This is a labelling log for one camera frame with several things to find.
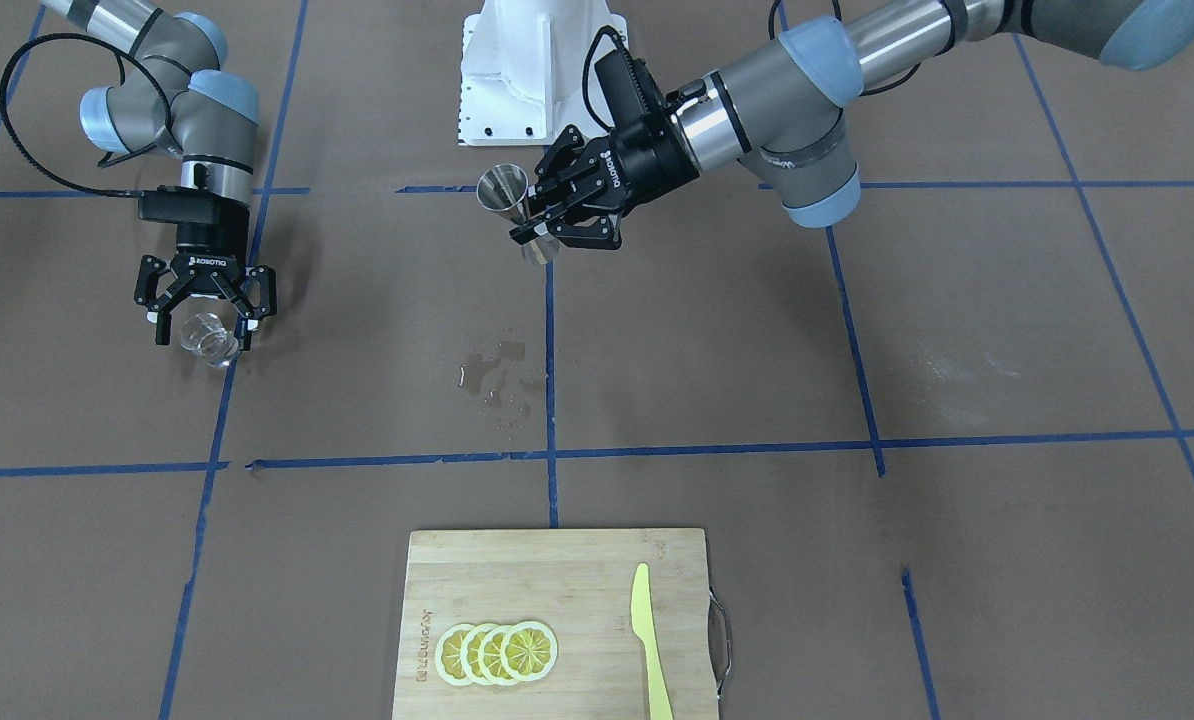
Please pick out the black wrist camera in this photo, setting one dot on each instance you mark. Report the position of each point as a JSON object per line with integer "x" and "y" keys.
{"x": 180, "y": 205}
{"x": 628, "y": 88}

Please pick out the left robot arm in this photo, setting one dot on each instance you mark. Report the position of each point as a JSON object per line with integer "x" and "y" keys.
{"x": 781, "y": 111}

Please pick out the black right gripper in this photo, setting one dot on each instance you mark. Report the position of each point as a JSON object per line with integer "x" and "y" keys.
{"x": 200, "y": 243}

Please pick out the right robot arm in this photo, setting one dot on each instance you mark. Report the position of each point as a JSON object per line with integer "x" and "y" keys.
{"x": 181, "y": 101}

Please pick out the lemon slice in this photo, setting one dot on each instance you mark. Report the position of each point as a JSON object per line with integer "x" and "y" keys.
{"x": 450, "y": 664}
{"x": 471, "y": 656}
{"x": 489, "y": 657}
{"x": 529, "y": 651}

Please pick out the yellow plastic knife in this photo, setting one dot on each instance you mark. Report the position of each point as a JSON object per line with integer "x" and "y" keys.
{"x": 643, "y": 626}

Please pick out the clear glass shaker cup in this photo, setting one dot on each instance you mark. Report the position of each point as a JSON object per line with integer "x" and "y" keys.
{"x": 205, "y": 336}

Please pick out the bamboo cutting board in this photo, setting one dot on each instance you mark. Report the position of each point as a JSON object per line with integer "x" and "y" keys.
{"x": 578, "y": 582}

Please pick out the steel jigger measuring cup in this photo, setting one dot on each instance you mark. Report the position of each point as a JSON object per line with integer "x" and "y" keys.
{"x": 504, "y": 189}

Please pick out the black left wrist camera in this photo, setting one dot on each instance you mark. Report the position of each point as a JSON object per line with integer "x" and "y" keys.
{"x": 628, "y": 88}

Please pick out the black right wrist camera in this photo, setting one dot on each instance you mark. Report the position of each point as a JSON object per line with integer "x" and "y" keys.
{"x": 180, "y": 205}

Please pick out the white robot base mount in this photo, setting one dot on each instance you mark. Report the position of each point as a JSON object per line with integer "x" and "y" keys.
{"x": 521, "y": 73}

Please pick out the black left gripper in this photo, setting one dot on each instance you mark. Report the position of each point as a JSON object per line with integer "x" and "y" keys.
{"x": 651, "y": 157}

